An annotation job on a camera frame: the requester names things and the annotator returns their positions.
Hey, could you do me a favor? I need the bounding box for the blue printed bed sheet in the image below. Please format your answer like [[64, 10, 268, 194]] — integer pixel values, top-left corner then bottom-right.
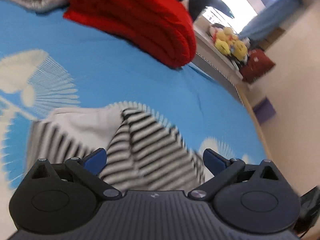
[[0, 0, 267, 230]]

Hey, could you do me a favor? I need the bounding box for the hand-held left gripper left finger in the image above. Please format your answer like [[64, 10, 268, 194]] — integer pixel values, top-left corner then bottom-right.
[[24, 148, 123, 201]]

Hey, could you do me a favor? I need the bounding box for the black white striped hooded top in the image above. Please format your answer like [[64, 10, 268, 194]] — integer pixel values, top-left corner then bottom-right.
[[26, 101, 208, 191]]

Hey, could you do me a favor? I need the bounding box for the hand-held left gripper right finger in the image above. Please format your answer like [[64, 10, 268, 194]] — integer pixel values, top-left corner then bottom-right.
[[188, 149, 285, 201]]

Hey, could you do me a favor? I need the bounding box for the purple box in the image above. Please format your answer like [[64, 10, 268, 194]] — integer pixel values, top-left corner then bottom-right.
[[252, 98, 277, 125]]

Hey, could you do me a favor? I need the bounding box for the dark red cushion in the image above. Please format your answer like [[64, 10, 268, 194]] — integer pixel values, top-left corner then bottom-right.
[[241, 49, 277, 84]]

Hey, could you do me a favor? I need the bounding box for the red folded blanket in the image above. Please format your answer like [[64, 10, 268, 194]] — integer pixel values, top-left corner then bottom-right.
[[63, 0, 198, 68]]

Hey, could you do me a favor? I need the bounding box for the blue curtain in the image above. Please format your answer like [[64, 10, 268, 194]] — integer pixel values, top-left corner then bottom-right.
[[239, 0, 305, 43]]

